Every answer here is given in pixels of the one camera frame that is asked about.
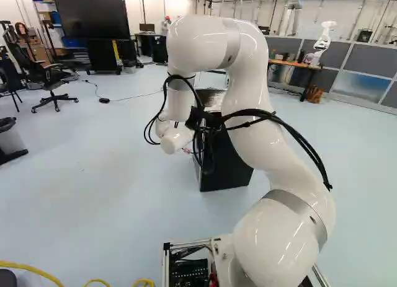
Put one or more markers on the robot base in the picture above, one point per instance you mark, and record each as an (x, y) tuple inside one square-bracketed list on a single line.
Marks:
[(186, 268)]

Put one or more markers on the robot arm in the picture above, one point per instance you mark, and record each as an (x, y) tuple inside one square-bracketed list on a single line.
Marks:
[(248, 82)]

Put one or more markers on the wooden top desk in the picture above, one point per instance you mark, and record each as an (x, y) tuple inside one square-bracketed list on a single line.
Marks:
[(294, 64)]

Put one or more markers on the brown bag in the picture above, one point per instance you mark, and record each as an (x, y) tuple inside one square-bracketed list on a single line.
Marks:
[(314, 94)]

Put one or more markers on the white robot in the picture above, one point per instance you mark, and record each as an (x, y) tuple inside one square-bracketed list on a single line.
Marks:
[(321, 43)]

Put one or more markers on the large black screen on stand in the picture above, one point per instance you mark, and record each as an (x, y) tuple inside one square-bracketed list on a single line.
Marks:
[(93, 17)]

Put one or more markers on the black office chair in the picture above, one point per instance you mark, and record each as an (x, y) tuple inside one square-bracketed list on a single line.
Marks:
[(34, 70)]

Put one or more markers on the grey office partition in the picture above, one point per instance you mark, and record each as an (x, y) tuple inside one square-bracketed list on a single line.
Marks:
[(366, 57)]

